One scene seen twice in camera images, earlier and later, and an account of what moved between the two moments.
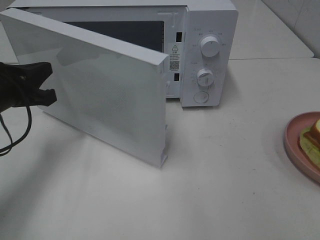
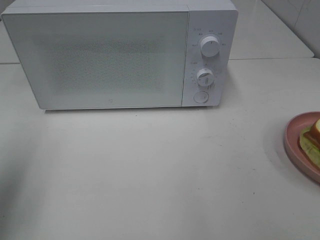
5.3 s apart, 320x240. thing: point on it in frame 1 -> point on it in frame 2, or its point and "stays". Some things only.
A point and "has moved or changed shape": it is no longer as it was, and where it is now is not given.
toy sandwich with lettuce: [309, 140] stays
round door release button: [201, 97] stays
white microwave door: [112, 92] has moved or changed shape
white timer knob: [205, 77] stays
